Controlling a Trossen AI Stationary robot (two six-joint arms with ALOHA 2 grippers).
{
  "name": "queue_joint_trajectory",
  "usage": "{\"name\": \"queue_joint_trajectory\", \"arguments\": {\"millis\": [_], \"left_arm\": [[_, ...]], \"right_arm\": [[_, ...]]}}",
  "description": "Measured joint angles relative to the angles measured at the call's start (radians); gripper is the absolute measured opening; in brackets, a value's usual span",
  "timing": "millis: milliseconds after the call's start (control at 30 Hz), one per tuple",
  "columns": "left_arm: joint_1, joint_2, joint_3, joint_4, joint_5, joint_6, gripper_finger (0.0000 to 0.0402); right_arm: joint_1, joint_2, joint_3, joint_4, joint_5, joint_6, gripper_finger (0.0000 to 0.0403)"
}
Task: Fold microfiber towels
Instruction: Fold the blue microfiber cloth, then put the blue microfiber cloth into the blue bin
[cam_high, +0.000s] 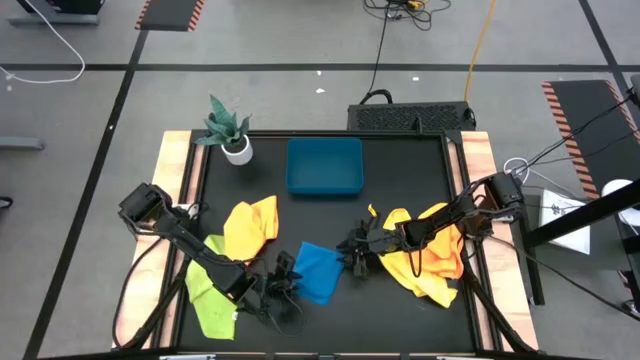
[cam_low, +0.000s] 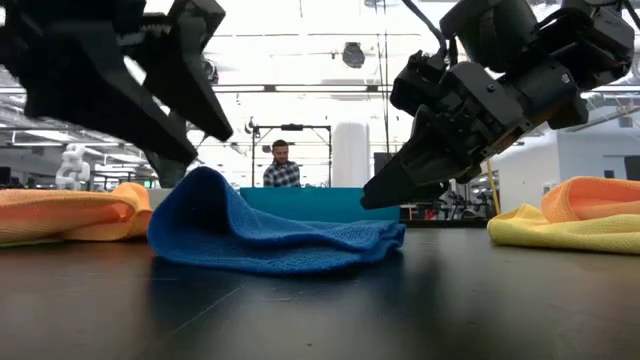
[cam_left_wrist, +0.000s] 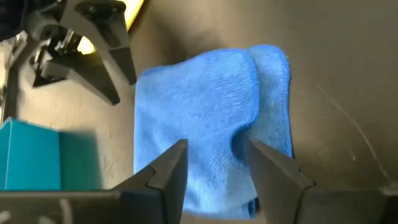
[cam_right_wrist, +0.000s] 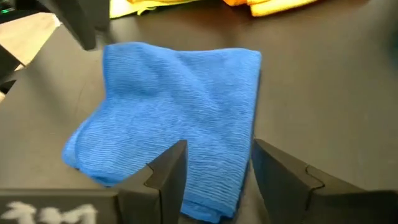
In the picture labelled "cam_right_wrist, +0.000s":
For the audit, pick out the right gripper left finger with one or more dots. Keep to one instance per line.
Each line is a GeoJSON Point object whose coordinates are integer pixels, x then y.
{"type": "Point", "coordinates": [155, 193]}

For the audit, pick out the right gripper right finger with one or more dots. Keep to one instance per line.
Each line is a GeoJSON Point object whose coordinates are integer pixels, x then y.
{"type": "Point", "coordinates": [280, 186]}

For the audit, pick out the blue microfiber towel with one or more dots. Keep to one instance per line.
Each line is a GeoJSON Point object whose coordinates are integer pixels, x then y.
{"type": "Point", "coordinates": [174, 93]}

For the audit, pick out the orange microfiber towel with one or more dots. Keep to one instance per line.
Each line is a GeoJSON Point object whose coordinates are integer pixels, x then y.
{"type": "Point", "coordinates": [280, 7]}

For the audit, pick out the green microfiber towel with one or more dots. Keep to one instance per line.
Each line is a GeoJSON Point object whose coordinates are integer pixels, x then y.
{"type": "Point", "coordinates": [121, 7]}

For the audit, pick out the light wooden side panel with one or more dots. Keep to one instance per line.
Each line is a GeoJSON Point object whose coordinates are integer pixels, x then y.
{"type": "Point", "coordinates": [25, 37]}

